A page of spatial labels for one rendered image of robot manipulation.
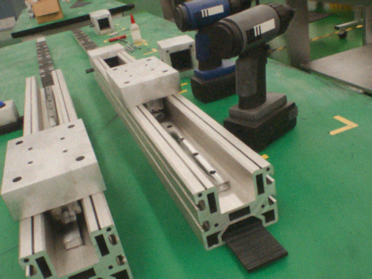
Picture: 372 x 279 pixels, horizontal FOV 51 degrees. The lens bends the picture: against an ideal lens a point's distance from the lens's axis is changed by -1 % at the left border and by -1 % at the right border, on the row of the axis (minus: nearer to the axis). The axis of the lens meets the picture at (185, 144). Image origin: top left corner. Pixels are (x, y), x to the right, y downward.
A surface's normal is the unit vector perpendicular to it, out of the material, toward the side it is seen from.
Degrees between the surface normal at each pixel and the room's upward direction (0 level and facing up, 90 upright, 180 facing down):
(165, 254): 0
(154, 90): 90
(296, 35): 90
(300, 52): 90
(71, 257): 0
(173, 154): 0
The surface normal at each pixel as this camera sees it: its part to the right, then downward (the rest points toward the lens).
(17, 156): -0.18, -0.87
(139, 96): 0.35, 0.37
